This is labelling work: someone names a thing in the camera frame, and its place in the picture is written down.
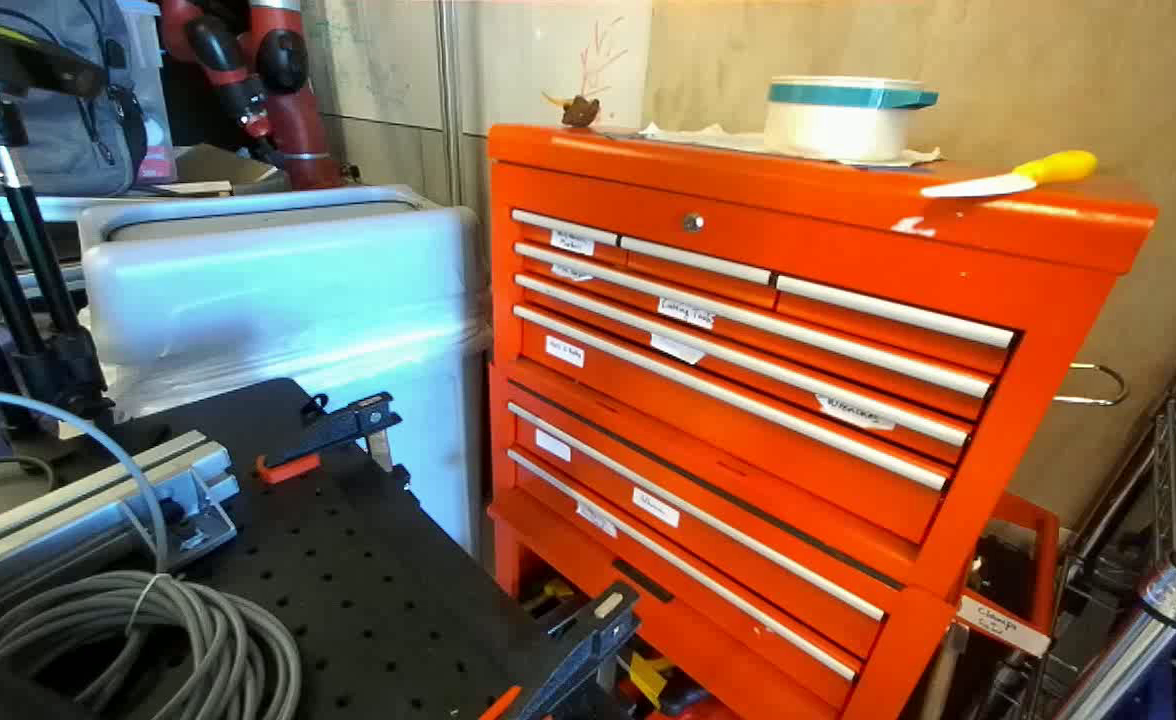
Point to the red robot arm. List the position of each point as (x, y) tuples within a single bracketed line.
[(297, 132)]

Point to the white pot with teal rim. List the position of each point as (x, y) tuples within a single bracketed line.
[(832, 132)]

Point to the orange metal tool chest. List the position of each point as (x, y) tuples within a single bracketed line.
[(750, 466)]

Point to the brown toy bird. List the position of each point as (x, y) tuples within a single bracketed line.
[(582, 112)]

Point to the white paper sheet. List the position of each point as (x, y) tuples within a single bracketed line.
[(694, 132)]

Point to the white plastic storage bin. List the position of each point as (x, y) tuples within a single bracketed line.
[(280, 295)]

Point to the yellow tool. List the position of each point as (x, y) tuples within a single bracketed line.
[(645, 678)]

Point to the grey backpack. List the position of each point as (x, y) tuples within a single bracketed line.
[(71, 132)]

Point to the aluminium profile rail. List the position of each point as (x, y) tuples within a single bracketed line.
[(81, 507)]

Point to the black camera tripod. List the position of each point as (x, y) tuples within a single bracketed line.
[(28, 252)]

